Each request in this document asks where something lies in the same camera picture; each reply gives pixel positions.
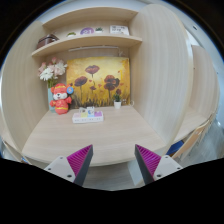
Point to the wooden chair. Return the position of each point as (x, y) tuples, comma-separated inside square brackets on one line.
[(184, 144)]

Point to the white charger plug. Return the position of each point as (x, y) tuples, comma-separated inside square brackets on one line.
[(90, 110)]

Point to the brown box on shelf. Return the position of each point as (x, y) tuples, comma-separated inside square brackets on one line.
[(46, 40)]

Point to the purple round plate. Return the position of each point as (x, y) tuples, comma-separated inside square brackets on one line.
[(87, 30)]

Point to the white sign card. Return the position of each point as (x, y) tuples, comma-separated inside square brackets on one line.
[(119, 29)]

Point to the small green dish ornament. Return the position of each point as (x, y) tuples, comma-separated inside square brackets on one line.
[(71, 34)]

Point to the small green shelf plant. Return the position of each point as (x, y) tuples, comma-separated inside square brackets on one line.
[(99, 30)]

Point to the red plush toy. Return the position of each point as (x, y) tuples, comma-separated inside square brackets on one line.
[(61, 98)]

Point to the small potted green plant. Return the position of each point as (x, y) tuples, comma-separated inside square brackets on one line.
[(117, 101)]

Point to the wooden shelf unit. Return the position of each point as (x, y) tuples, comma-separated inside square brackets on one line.
[(88, 15)]

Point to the light blue vase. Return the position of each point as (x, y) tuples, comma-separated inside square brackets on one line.
[(50, 98)]

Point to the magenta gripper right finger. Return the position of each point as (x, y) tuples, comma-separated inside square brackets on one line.
[(153, 166)]

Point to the poppy flower painting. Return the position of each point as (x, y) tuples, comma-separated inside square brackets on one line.
[(96, 80)]

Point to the pink white flower bouquet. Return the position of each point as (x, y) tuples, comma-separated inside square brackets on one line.
[(50, 72)]

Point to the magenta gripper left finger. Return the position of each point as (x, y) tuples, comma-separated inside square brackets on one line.
[(74, 167)]

